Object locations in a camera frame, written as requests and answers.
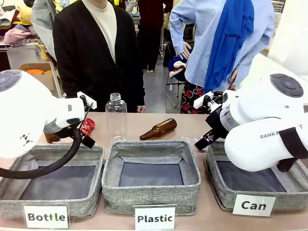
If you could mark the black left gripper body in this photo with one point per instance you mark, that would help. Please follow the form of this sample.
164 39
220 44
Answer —
61 131

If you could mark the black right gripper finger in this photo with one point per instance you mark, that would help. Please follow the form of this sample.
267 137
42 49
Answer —
202 144
209 136

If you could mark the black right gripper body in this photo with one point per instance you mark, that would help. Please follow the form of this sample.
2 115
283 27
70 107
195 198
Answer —
217 122

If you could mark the crushed red can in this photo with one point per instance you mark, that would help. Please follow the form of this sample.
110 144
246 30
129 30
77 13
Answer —
87 126

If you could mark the crushed clear plastic bottle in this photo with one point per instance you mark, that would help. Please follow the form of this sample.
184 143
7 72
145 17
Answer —
118 140

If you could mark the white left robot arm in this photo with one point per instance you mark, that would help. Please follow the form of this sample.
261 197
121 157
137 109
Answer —
26 115

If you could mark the person's right forearm black sleeve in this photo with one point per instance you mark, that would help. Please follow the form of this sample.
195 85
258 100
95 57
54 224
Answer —
67 79

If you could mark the person's left forearm black sleeve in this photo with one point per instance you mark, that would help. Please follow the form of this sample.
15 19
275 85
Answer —
138 89

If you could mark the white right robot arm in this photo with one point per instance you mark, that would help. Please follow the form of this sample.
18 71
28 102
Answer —
260 125

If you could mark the grey basket labelled Bottle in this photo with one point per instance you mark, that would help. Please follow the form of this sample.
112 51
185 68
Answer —
60 183

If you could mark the grey basket labelled Plastic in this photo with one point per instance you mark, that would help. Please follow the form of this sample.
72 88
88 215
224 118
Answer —
150 173

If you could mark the grey basket labelled Can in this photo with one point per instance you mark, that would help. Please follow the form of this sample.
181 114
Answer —
250 185

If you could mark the white Can label sign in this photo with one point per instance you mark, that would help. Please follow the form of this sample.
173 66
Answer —
253 205

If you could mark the person's left hand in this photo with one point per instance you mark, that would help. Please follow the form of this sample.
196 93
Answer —
141 109

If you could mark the black floral skirt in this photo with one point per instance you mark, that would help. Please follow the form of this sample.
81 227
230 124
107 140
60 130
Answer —
192 101

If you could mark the mannequin hand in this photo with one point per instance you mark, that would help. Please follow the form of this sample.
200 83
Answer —
234 75
185 50

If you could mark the white table leg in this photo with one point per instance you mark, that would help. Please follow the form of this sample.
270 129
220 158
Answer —
57 77

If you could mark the cardboard box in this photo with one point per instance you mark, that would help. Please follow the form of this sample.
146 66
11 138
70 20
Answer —
45 77

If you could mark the black folding chair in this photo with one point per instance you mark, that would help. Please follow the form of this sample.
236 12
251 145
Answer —
174 84

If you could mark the orange cloth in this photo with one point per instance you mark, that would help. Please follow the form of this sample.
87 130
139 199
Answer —
34 71

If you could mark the pile of clothes on chair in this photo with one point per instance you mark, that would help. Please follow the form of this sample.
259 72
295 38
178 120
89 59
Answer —
176 67

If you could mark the person in black cardigan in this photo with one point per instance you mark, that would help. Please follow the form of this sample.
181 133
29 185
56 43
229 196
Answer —
86 60

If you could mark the blue scarf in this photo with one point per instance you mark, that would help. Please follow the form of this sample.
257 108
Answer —
231 43

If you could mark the white Bottle label sign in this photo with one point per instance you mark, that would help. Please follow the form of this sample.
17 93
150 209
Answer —
47 216

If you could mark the white Plastic label sign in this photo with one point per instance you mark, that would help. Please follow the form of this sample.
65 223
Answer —
155 218

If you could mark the person in blue shirt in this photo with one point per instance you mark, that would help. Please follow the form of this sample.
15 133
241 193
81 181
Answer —
197 36

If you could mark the grey hanging jacket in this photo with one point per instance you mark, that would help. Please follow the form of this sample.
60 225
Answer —
43 26

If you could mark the pile of colourful clothes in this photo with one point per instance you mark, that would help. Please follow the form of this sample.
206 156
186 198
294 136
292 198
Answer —
16 31

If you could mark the person in dark red top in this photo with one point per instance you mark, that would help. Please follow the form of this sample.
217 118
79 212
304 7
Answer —
151 29

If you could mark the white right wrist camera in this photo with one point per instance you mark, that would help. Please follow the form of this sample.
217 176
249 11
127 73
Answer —
202 100

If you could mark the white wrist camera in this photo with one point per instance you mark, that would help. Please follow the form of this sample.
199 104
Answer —
87 99
202 100

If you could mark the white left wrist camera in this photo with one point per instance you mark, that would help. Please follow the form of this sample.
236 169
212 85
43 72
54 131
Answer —
87 99

